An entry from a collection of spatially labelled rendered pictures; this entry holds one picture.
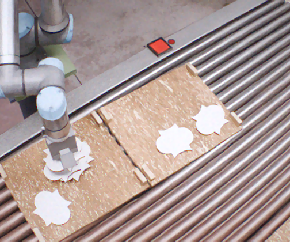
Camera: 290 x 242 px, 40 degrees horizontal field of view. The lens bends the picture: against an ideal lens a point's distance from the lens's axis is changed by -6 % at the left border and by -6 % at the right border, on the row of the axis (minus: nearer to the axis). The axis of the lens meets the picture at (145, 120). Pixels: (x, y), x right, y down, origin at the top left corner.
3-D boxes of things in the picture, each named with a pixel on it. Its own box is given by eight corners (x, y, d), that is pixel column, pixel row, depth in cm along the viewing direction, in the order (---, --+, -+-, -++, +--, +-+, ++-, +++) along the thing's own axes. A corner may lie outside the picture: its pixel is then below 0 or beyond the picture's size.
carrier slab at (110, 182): (-3, 167, 141) (-4, 166, 140) (93, 113, 155) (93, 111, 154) (45, 250, 127) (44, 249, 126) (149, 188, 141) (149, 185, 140)
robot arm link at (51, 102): (64, 80, 108) (65, 108, 104) (68, 104, 117) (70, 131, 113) (34, 84, 107) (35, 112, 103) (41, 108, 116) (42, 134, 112)
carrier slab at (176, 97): (97, 112, 155) (96, 110, 154) (186, 65, 169) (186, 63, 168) (152, 187, 141) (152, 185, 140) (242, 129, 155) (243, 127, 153)
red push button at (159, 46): (149, 46, 174) (149, 44, 173) (160, 41, 176) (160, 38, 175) (158, 56, 172) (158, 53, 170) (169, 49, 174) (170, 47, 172)
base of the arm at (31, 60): (4, 52, 170) (0, 37, 162) (37, 41, 174) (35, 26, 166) (12, 78, 164) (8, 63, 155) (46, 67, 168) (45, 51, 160)
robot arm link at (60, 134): (72, 126, 114) (45, 136, 112) (74, 135, 118) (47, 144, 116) (63, 105, 117) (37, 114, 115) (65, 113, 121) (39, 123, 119)
